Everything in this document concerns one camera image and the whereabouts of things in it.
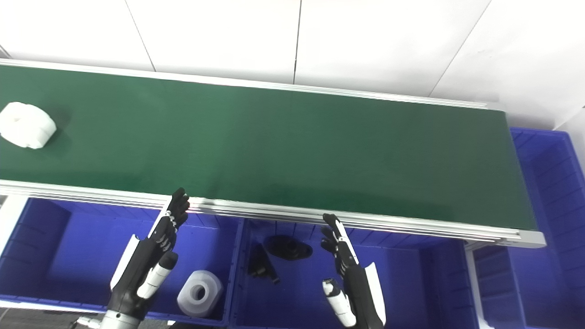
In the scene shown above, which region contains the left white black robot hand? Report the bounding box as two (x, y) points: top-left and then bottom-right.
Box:
(107, 187), (191, 321)

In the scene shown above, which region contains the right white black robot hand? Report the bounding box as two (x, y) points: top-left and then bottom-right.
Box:
(320, 213), (387, 329)

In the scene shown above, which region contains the white round plastic part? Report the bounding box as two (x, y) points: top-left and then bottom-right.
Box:
(176, 270), (223, 318)
(0, 101), (58, 149)

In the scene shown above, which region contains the blue plastic bin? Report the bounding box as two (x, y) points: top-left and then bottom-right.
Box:
(473, 127), (585, 329)
(0, 196), (243, 327)
(229, 218), (480, 329)

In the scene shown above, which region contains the black round flange part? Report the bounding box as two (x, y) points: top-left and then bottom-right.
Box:
(265, 235), (314, 261)

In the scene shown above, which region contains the black elongated part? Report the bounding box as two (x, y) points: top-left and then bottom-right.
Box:
(247, 243), (280, 285)

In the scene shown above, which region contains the green conveyor belt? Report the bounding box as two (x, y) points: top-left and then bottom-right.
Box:
(0, 64), (537, 231)
(0, 58), (547, 249)

